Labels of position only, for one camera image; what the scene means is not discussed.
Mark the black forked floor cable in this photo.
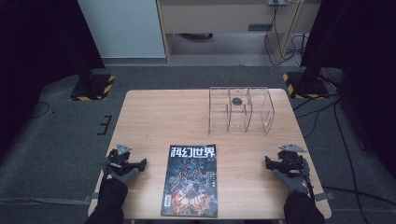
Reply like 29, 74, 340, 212
292, 92, 341, 140

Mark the dark desk label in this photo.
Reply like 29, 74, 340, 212
247, 23, 274, 33

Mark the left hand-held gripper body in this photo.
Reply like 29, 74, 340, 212
106, 143, 140, 175

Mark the white cabinet panel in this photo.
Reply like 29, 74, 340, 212
77, 0, 166, 59

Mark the black hanging power cable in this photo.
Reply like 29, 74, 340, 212
263, 2, 301, 67

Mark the person's left hand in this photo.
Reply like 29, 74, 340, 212
104, 167, 140, 187

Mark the clear acrylic file rack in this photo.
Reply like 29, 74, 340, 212
207, 86, 276, 136

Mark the black stand pole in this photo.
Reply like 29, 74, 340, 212
78, 55, 96, 90
301, 46, 326, 90

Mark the light wooden desk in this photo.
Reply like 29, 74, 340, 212
155, 0, 322, 64

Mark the dark curtain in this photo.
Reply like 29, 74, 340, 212
300, 0, 396, 180
0, 0, 106, 157

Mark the white floor cable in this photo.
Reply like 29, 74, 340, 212
290, 33, 310, 68

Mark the black yellow striped stand base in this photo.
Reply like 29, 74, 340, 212
282, 71, 331, 100
69, 73, 117, 102

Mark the thin black floor cable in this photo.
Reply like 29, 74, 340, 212
30, 101, 51, 119

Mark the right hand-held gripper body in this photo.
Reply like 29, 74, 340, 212
276, 142, 308, 178

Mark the long black floor cable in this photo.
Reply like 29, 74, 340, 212
332, 101, 366, 224

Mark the grey tape strip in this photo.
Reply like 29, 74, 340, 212
83, 191, 100, 203
313, 191, 336, 203

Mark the dark illustrated magazine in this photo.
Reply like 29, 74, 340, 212
160, 144, 219, 218

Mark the person's right hand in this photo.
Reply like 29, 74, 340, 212
272, 160, 313, 195

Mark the right hand-held gripper cable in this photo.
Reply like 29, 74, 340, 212
303, 172, 316, 200

